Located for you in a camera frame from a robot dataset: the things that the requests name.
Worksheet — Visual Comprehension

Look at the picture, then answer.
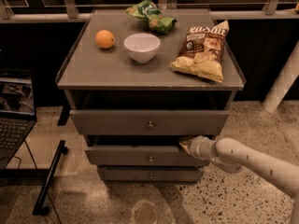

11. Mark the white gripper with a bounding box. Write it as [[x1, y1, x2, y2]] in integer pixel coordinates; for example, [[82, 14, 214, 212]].
[[178, 136, 216, 161]]

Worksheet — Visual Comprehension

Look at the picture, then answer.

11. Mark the grey drawer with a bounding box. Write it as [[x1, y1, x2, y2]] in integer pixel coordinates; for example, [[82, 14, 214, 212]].
[[85, 136, 209, 167], [70, 110, 228, 135], [98, 166, 204, 182]]

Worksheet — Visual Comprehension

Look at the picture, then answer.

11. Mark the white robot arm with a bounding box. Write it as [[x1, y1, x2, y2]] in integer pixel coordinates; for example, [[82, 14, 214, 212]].
[[178, 136, 299, 224]]

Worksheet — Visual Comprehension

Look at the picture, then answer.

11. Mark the grey bottom drawer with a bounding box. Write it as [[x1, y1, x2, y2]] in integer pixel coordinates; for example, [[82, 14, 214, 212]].
[[98, 166, 204, 182]]

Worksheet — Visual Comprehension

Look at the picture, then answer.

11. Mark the grey drawer cabinet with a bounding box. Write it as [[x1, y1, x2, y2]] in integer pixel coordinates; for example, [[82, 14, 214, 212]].
[[55, 8, 246, 183]]

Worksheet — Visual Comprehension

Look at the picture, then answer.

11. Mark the grey top drawer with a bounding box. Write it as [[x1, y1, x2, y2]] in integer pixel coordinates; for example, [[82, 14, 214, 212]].
[[70, 110, 228, 135]]

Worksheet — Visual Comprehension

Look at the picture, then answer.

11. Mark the brown sea salt chip bag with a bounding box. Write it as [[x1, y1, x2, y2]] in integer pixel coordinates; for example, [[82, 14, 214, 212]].
[[169, 21, 229, 83]]

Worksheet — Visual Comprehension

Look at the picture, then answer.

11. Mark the white bowl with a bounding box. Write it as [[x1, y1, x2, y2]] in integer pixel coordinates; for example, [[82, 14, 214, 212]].
[[123, 33, 161, 63]]

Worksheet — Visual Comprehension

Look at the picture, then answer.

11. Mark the orange fruit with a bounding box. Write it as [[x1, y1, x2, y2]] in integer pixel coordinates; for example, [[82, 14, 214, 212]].
[[95, 30, 115, 49]]

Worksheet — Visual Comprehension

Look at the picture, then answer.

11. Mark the green chip bag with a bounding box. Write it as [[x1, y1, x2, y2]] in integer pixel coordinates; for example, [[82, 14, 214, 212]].
[[125, 0, 177, 35]]

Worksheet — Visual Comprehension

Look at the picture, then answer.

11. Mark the metal window railing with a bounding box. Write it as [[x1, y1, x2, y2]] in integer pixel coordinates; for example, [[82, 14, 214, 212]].
[[0, 0, 299, 22]]

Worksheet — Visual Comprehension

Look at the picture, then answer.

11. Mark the black stand leg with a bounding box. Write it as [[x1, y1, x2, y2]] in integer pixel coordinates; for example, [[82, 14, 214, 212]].
[[33, 140, 68, 216]]

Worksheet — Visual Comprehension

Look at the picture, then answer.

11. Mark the black laptop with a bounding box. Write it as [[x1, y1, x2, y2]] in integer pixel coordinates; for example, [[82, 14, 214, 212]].
[[0, 68, 36, 170]]

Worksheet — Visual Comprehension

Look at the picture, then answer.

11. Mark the white diagonal post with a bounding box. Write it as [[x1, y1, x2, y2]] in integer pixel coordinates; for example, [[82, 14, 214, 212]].
[[262, 42, 299, 113]]

